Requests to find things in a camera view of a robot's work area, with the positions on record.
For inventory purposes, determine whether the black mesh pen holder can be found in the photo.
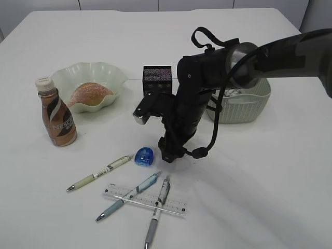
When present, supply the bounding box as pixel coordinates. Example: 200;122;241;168
142;65;172;96

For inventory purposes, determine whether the light blue ballpoint pen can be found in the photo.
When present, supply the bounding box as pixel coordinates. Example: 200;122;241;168
95;171;162;222

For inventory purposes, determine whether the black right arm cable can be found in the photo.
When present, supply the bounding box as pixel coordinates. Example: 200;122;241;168
183;27;260;160

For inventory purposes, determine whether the pale green wavy glass bowl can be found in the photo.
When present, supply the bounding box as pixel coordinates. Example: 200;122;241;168
51;62;128;113

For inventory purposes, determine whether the clear plastic ruler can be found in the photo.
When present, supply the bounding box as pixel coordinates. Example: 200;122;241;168
103;184;187;216

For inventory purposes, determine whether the grey patterned ballpoint pen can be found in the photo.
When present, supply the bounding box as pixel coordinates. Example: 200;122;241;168
144;175;171;249

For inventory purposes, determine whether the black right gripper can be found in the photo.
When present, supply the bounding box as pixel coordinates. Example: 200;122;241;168
158;49;232;163

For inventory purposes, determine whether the pale green woven plastic basket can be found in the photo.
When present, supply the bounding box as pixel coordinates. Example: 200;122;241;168
218;78;271;123

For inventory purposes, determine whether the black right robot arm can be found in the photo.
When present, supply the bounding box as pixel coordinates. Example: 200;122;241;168
158;27;331;163

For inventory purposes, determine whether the paper with brown strip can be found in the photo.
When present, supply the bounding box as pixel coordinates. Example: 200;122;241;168
224;89;241;98

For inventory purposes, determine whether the brown Nescafe coffee bottle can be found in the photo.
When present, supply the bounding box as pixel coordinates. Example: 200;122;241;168
36;77;77;146

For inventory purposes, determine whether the golden bread loaf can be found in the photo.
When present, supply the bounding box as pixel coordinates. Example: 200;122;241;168
68;82;113;106

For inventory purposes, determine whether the blue pencil sharpener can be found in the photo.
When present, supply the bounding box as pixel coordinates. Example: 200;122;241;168
134;147;154;167

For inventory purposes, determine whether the cream white ballpoint pen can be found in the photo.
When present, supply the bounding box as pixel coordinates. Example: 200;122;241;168
66;154;134;192

